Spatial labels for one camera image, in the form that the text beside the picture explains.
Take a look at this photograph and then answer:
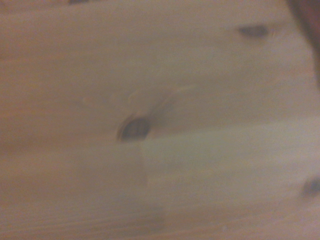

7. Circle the rust red shorts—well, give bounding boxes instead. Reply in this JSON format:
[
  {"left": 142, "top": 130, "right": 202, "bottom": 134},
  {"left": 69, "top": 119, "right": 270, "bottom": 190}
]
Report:
[{"left": 286, "top": 0, "right": 320, "bottom": 90}]

